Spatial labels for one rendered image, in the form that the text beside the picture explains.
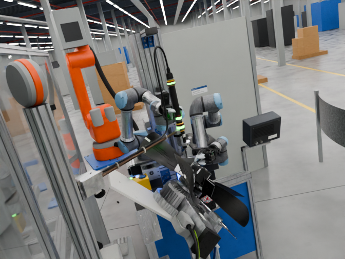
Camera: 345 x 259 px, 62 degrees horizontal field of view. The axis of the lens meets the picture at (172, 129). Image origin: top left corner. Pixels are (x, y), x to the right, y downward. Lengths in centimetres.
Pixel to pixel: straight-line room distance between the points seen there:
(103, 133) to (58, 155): 442
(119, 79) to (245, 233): 775
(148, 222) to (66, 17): 439
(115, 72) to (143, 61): 716
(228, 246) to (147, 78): 153
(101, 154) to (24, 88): 464
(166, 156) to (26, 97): 81
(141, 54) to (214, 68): 134
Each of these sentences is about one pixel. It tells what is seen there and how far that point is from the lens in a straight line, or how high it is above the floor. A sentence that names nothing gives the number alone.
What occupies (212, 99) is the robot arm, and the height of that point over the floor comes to 147.
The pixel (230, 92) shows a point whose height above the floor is 115.
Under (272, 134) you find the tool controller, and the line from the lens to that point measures 228.
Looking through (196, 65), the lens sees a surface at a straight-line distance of 349.
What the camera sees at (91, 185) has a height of 145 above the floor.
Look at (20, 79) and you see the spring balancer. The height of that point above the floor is 190.
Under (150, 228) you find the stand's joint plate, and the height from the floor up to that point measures 103.
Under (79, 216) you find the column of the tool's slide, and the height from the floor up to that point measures 136.
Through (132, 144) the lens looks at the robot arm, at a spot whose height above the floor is 121.
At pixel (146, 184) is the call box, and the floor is 104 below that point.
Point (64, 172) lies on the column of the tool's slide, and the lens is 112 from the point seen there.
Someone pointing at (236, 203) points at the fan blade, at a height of 111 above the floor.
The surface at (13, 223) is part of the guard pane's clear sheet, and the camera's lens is 102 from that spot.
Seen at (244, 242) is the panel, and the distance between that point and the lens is 261.
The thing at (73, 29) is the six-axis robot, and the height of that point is 243.
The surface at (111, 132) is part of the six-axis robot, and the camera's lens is 554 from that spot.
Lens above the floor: 191
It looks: 17 degrees down
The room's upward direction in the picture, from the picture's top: 13 degrees counter-clockwise
